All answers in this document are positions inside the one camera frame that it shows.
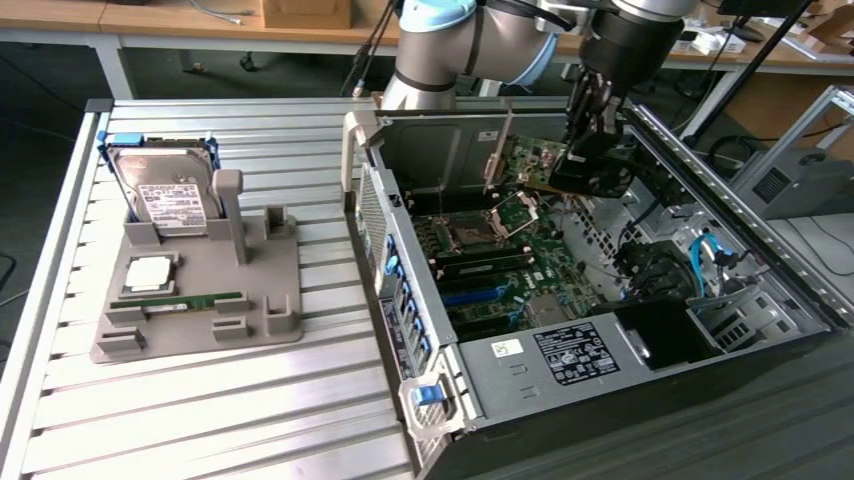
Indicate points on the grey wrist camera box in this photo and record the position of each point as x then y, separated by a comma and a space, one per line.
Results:
564, 10

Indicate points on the black tripod pole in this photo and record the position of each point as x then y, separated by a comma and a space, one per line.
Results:
745, 75

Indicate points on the grey power supply unit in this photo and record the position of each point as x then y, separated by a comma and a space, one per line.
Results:
508, 380

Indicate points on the graphics card with metal bracket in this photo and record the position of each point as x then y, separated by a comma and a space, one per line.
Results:
534, 160

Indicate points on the green motherboard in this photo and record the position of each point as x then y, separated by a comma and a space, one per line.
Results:
554, 270

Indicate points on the metal socket cover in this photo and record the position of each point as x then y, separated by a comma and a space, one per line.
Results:
517, 212

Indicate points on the CPU socket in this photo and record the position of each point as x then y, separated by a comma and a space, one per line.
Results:
474, 235

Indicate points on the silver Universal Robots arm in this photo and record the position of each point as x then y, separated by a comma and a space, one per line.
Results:
434, 50

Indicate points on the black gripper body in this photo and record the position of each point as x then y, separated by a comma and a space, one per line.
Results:
628, 50

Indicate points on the blue case latch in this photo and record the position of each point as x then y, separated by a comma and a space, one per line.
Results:
428, 396

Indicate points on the black monitor stand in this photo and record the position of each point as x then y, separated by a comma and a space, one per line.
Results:
744, 31

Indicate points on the black caster wheel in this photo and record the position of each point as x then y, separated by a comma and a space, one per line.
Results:
249, 62

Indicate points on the blue slot latch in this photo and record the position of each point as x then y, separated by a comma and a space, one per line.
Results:
514, 316

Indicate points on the perforated metal drive cage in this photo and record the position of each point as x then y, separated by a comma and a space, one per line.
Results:
601, 220

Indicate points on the aluminium profile frame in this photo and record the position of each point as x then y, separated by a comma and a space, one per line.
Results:
809, 117

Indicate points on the brown cardboard box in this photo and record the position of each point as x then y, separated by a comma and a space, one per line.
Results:
301, 12

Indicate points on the open black PC case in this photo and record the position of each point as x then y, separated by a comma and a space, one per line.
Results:
601, 440

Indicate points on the small desk foot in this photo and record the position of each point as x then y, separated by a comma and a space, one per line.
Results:
197, 68

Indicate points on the grey computer tower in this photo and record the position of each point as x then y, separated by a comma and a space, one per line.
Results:
801, 190

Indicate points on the white cardboard box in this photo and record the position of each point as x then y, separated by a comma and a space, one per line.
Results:
730, 46

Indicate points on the hard disk in blue bracket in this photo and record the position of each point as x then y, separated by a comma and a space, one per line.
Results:
167, 200

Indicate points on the silver CPU chip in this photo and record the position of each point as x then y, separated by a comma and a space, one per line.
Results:
150, 272

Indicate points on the green RAM stick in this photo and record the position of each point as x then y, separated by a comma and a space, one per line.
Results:
194, 301

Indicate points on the grey plastic parts rack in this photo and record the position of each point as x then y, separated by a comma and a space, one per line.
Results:
194, 270

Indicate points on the black RAM stick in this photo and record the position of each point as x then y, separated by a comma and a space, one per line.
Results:
481, 267

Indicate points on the wooden desk white frame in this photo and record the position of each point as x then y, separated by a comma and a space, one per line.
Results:
67, 20
684, 56

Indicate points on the metal disk bay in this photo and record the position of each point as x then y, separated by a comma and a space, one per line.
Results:
734, 320

